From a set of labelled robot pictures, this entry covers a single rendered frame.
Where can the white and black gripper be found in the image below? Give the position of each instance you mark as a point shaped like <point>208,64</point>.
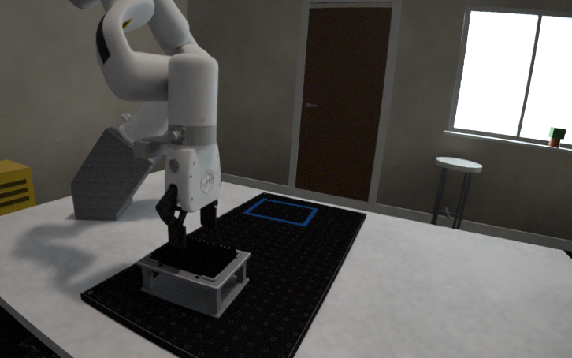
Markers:
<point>192,172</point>

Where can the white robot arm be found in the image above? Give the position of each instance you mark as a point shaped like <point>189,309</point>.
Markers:
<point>189,80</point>

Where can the blue tape rectangle outline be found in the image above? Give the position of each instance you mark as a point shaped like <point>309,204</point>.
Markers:
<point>304,224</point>

